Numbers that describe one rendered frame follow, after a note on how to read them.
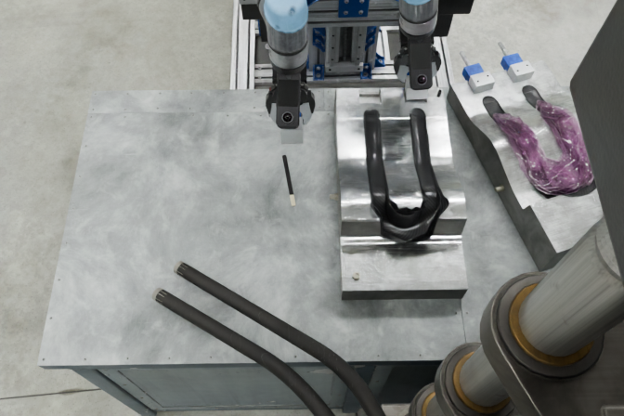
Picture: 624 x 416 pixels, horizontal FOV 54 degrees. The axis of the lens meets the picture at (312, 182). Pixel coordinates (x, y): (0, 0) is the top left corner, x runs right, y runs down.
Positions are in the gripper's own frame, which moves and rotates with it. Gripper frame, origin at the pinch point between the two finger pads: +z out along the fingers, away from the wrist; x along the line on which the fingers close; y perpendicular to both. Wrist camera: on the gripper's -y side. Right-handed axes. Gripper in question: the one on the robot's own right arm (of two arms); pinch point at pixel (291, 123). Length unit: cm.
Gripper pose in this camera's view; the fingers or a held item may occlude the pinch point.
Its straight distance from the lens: 137.3
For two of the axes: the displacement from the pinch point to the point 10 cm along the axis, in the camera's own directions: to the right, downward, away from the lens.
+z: 0.0, 4.9, 8.7
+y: -0.2, -8.7, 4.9
